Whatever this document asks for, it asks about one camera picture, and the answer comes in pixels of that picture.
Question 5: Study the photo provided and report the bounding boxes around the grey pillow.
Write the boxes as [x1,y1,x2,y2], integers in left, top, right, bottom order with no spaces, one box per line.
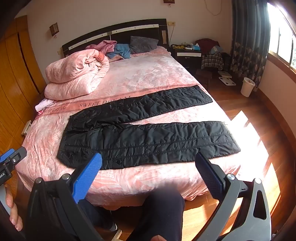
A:
[129,36,159,55]

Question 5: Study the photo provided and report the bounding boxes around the window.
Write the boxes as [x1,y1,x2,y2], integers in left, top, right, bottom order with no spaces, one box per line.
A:
[267,2,296,70]

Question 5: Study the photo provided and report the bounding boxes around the pink white towel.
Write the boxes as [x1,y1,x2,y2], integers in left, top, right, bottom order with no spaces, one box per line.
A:
[35,98,56,115]

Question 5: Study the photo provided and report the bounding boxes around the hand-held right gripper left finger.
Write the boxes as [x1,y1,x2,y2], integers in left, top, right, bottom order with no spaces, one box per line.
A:
[24,152,121,241]

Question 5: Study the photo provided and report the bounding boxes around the blue clothes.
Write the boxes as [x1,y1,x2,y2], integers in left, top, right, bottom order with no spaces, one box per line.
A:
[106,44,131,59]

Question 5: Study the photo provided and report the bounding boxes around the dark patterned curtain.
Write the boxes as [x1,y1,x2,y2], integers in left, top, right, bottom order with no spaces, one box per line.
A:
[230,0,271,87]

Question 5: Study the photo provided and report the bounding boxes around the thin wall cable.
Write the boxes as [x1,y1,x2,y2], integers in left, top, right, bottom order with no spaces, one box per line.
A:
[206,0,232,16]

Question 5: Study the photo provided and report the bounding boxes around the dark wooden headboard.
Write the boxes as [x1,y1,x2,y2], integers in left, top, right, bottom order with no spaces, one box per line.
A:
[61,19,168,58]

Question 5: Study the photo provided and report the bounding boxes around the black quilted pants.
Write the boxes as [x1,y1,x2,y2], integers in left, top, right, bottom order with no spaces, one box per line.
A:
[57,85,241,171]

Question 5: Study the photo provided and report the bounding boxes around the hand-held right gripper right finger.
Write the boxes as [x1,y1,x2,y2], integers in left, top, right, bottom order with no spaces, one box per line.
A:
[195,152,272,241]

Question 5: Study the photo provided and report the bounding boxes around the person's right leg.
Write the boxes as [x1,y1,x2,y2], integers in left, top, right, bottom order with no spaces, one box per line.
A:
[127,189,185,241]

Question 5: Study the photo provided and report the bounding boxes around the dark nightstand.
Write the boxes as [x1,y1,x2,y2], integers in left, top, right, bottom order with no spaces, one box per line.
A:
[170,44,203,68]

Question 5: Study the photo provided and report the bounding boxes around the small white step stool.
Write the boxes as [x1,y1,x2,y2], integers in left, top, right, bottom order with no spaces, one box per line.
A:
[21,120,32,135]

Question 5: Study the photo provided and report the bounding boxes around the dark red clothes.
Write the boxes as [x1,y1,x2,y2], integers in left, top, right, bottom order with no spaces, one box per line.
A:
[195,38,220,49]

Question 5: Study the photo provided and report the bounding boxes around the white trash bin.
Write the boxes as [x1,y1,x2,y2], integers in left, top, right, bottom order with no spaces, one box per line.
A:
[240,77,256,97]

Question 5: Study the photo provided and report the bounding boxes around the bed with pink sheet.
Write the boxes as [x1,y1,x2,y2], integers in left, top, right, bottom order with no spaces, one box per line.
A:
[17,45,243,210]

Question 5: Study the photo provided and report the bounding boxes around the folded pink quilt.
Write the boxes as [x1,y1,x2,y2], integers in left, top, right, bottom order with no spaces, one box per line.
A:
[44,49,110,100]

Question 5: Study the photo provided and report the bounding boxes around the person's left hand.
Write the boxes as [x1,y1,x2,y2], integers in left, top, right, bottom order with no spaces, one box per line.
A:
[5,184,24,231]

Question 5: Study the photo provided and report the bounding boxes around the dark wooden stool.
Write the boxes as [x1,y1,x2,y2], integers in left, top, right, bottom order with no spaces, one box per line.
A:
[195,68,213,90]

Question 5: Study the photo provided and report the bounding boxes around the plaid cloth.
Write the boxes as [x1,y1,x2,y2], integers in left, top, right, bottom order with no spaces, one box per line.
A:
[201,54,224,70]

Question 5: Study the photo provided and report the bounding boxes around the wooden wardrobe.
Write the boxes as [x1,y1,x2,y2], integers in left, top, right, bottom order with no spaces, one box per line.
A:
[0,15,47,149]

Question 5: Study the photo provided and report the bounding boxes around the pink clothes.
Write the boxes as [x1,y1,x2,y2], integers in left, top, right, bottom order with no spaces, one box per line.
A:
[85,40,118,54]

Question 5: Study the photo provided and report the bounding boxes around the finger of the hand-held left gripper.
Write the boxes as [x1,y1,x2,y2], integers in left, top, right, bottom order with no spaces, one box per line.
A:
[0,146,28,171]

